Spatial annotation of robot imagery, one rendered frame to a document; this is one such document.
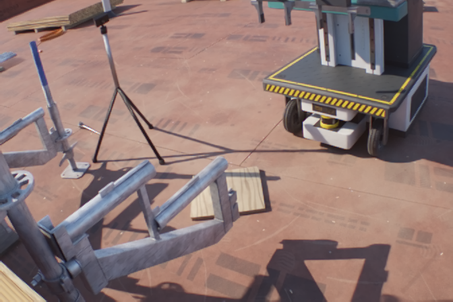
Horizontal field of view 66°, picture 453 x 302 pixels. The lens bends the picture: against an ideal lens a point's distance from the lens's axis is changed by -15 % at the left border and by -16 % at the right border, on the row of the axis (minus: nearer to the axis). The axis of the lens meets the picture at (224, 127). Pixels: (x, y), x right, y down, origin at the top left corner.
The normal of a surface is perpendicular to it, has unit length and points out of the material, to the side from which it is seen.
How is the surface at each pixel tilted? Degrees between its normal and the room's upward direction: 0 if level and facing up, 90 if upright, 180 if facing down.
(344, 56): 90
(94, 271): 90
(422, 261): 0
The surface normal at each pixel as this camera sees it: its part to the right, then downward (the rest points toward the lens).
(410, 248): -0.15, -0.87
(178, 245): 0.84, 0.15
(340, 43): -0.65, 0.45
